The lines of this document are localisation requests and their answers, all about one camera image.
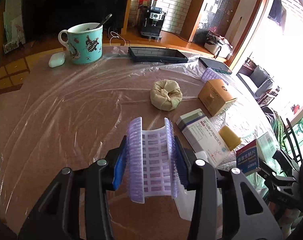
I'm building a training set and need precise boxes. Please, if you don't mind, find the blue red medicine box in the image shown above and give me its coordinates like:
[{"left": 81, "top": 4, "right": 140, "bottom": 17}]
[{"left": 236, "top": 132, "right": 280, "bottom": 176}]

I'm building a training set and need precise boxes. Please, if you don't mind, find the yellow plastic cup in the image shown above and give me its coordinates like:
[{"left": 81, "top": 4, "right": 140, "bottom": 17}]
[{"left": 219, "top": 126, "right": 241, "bottom": 151}]

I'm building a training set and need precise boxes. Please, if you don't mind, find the white medicine box purple stripe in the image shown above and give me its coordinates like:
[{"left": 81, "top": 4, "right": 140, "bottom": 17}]
[{"left": 176, "top": 108, "right": 231, "bottom": 167}]

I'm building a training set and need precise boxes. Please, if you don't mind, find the purple blister pack tray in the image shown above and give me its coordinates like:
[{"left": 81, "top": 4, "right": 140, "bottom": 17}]
[{"left": 126, "top": 117, "right": 180, "bottom": 204}]

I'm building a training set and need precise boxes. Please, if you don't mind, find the brown cardboard box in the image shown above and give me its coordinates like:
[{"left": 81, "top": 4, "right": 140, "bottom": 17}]
[{"left": 198, "top": 79, "right": 237, "bottom": 116}]

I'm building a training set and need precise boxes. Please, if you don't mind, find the grey armchair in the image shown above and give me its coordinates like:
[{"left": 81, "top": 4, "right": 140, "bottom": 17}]
[{"left": 237, "top": 66, "right": 273, "bottom": 100}]

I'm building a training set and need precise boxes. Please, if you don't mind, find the dark tablet far right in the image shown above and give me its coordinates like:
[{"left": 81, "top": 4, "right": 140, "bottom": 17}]
[{"left": 199, "top": 57, "right": 232, "bottom": 75}]

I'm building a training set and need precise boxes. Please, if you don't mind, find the purple blister pack on table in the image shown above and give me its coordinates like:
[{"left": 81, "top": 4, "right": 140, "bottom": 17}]
[{"left": 201, "top": 68, "right": 229, "bottom": 85}]

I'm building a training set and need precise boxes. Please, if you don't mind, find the dark tablet near mug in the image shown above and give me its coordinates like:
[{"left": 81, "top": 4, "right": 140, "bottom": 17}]
[{"left": 128, "top": 47, "right": 188, "bottom": 63}]

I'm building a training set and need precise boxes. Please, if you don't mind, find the teal patterned mug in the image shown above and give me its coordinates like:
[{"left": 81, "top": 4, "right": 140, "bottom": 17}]
[{"left": 58, "top": 23, "right": 103, "bottom": 65}]

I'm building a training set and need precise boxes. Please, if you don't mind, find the black coffee machine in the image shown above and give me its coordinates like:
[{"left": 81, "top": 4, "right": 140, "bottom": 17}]
[{"left": 137, "top": 0, "right": 166, "bottom": 40}]

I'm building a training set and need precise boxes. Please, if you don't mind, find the metal spoon in mug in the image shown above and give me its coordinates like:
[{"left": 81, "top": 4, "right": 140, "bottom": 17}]
[{"left": 94, "top": 14, "right": 112, "bottom": 29}]

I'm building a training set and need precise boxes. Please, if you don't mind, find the black television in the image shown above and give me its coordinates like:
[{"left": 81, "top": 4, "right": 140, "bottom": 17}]
[{"left": 21, "top": 0, "right": 128, "bottom": 42}]

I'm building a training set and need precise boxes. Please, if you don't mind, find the white charging cable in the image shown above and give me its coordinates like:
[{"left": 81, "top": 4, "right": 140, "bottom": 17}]
[{"left": 109, "top": 31, "right": 131, "bottom": 46}]

